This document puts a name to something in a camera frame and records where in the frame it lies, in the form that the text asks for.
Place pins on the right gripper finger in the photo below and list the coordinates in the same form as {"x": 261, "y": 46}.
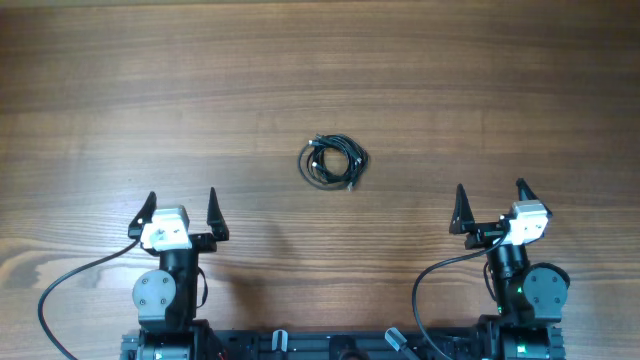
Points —
{"x": 525, "y": 194}
{"x": 462, "y": 220}

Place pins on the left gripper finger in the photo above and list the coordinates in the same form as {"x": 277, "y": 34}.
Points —
{"x": 215, "y": 219}
{"x": 144, "y": 215}

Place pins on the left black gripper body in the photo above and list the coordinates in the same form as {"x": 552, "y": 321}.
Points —
{"x": 200, "y": 244}

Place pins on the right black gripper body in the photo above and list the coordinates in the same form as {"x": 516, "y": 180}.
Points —
{"x": 483, "y": 235}

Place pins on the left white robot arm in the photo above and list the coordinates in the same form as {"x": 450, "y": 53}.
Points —
{"x": 166, "y": 298}

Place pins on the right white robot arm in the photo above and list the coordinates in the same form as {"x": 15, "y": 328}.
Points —
{"x": 529, "y": 297}

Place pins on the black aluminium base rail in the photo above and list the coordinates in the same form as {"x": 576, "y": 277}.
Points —
{"x": 456, "y": 343}

